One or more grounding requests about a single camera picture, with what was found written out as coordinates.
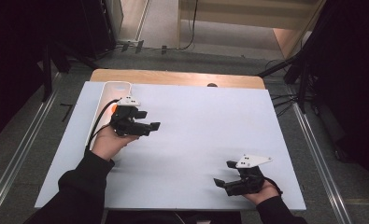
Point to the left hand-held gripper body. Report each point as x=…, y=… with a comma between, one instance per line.
x=126, y=123

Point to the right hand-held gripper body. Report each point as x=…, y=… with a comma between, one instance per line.
x=246, y=182

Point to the long white plastic bin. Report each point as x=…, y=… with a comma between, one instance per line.
x=120, y=88

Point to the person's right hand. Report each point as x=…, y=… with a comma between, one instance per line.
x=261, y=194

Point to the person's left hand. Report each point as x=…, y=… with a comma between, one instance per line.
x=109, y=144

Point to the white board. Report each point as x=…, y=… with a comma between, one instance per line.
x=210, y=124

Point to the wooden table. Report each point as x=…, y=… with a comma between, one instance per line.
x=173, y=77

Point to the small dark knob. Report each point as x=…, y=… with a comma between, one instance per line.
x=212, y=85

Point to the black metal stand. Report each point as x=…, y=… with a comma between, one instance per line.
x=302, y=81
x=46, y=74

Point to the black cabinet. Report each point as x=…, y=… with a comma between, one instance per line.
x=98, y=25

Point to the light wooden shelf unit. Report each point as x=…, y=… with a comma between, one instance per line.
x=235, y=15

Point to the metal floor rail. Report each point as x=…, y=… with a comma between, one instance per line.
x=20, y=151
x=320, y=168

